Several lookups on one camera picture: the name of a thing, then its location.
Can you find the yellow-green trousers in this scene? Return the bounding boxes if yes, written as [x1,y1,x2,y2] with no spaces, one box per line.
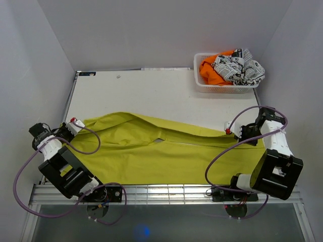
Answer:
[69,112,265,185]

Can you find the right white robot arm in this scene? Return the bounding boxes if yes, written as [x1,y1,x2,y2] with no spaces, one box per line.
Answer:
[225,106,303,200]

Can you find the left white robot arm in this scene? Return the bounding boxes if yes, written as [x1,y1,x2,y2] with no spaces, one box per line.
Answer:
[29,118,107,202]

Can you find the blue label sticker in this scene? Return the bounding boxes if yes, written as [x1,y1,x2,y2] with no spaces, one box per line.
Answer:
[78,72,96,76]

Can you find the newspaper print garment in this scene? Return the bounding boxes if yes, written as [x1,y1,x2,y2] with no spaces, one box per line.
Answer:
[211,48,265,86]

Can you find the orange garment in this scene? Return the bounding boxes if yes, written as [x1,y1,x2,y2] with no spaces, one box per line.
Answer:
[199,50,234,86]

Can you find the white plastic basket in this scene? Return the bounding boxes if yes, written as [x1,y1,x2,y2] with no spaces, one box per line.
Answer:
[193,52,259,94]

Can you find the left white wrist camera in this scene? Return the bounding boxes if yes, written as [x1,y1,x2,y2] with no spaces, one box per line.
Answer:
[66,117,85,136]

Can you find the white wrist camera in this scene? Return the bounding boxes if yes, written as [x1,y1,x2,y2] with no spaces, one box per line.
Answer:
[224,122,242,137]
[66,117,85,136]

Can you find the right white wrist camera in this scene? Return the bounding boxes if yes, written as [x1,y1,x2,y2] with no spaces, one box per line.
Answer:
[224,122,242,137]

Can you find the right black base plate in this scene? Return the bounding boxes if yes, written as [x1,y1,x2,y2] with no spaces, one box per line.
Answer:
[211,187,258,203]

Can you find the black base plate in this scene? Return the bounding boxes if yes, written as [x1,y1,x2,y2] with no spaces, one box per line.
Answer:
[82,186,123,203]
[211,187,258,203]

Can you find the aluminium rail frame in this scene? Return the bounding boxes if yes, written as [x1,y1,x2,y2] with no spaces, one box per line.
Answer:
[19,70,316,242]

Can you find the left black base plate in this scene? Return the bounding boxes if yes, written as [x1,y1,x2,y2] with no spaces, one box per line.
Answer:
[82,186,123,203]

